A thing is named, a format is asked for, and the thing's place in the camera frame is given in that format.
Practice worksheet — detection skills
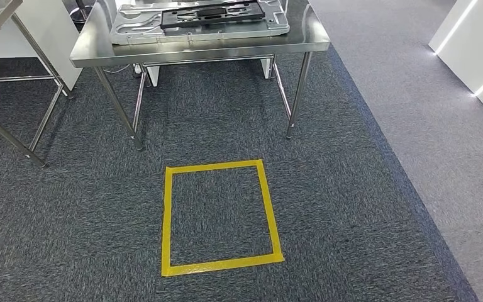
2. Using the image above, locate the black plastic plate bracket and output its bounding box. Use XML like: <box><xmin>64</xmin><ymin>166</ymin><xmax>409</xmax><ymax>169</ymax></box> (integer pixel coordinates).
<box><xmin>159</xmin><ymin>0</ymin><xmax>266</xmax><ymax>30</ymax></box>

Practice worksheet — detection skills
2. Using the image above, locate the yellow floor tape square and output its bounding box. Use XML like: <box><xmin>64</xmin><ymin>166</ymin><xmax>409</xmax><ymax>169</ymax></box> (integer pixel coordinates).
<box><xmin>161</xmin><ymin>159</ymin><xmax>286</xmax><ymax>277</ymax></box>

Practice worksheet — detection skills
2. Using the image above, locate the grey stamped metal plate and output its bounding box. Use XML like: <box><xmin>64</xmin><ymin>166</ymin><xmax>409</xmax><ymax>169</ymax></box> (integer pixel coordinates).
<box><xmin>109</xmin><ymin>0</ymin><xmax>291</xmax><ymax>46</ymax></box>

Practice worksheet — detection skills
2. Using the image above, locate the white panel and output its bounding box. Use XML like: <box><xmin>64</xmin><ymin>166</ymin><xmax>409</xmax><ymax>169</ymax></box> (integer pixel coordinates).
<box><xmin>428</xmin><ymin>0</ymin><xmax>483</xmax><ymax>110</ymax></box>
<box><xmin>0</xmin><ymin>0</ymin><xmax>83</xmax><ymax>91</ymax></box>

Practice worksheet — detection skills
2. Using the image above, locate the white floor cable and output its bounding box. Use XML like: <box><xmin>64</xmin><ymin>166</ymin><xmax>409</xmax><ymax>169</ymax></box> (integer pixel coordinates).
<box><xmin>103</xmin><ymin>64</ymin><xmax>136</xmax><ymax>76</ymax></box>

